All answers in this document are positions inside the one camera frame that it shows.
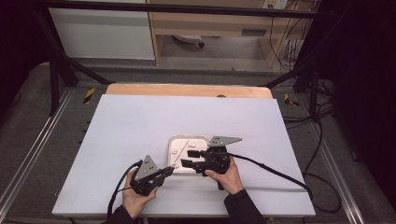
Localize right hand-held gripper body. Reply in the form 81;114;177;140
195;135;243;177

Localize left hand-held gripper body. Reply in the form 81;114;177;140
129;154;166;197

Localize thin wooden skewer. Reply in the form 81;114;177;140
173;140;191;166

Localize square metal tray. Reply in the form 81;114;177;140
166;133;210;177

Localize person's right hand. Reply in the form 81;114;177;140
204;155;246;196

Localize person's left hand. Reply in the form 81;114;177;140
121;169;160;220

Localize wooden table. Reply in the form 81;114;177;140
105;82;274;100

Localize yellow black tape strip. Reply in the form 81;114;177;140
82;87;96;105
283;92;301;108

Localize office chair base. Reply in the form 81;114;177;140
171;34;206;49

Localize light wooden desk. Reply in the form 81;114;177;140
146;0;316;69

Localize white cabinet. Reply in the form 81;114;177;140
48;0;156;61

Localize black curtain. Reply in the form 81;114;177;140
317;0;396;213
0;0;49;129

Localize left hand-held gripper cable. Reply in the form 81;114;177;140
106;160;144;220

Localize hand-held gripper cable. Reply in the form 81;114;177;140
229;118;343;215
106;160;144;220

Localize right hand-held gripper cable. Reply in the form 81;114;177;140
229;118;343;215

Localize aluminium floor rail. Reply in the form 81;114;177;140
305;119;366;224
0;88;75;208

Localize black floor cables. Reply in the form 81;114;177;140
281;78;336;131

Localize hanging black cables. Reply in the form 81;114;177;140
268;0;313;72

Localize black metal frame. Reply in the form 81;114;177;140
30;0;332;118

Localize white wall outlet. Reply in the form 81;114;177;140
262;0;290;10

